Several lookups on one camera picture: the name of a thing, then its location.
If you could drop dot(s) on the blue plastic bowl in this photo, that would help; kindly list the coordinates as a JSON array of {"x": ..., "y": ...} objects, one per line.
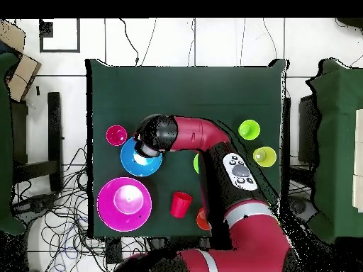
[{"x": 133, "y": 167}]

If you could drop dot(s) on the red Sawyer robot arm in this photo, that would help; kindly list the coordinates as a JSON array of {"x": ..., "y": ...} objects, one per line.
[{"x": 198, "y": 133}]

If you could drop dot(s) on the small green plastic bowl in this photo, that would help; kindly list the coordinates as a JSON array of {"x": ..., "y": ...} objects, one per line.
[{"x": 196, "y": 164}]

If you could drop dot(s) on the red plastic cup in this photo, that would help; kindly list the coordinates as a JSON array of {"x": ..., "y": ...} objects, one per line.
[{"x": 180, "y": 205}]

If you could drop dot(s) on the dark green tablecloth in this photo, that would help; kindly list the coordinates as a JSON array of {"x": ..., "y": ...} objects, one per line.
[{"x": 184, "y": 90}]

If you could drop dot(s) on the light green plastic cup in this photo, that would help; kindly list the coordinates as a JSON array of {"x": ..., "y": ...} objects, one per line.
[{"x": 252, "y": 133}]

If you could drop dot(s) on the large pink plastic bowl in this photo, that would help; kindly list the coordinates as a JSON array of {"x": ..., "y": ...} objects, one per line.
[{"x": 107, "y": 204}]

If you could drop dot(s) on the yellow plastic cup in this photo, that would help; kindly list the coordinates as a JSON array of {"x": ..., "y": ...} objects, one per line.
[{"x": 269, "y": 158}]

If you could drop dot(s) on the brown cardboard box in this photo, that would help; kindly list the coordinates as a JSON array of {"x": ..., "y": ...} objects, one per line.
[{"x": 22, "y": 73}]

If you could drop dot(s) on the magenta plastic cup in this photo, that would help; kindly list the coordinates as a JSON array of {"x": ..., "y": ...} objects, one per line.
[{"x": 116, "y": 136}]

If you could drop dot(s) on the grey base with black knob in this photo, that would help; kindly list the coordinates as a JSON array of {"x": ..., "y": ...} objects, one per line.
[{"x": 37, "y": 205}]

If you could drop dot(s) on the grey rounded base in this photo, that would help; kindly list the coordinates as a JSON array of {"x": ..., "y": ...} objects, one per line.
[{"x": 300, "y": 208}]

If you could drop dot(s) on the black stand frame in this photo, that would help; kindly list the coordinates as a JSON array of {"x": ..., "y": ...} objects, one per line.
[{"x": 54, "y": 127}]

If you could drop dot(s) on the white boxes stack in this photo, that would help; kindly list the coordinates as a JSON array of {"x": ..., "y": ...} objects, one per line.
[{"x": 358, "y": 141}]

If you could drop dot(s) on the red-orange plastic cup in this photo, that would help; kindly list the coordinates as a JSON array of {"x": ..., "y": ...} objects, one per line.
[{"x": 202, "y": 221}]

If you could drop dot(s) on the black box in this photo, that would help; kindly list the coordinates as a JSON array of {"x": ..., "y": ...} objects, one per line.
[{"x": 306, "y": 130}]

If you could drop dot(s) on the green cloth covered table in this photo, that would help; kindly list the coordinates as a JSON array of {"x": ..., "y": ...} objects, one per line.
[
  {"x": 4, "y": 141},
  {"x": 337, "y": 141}
]

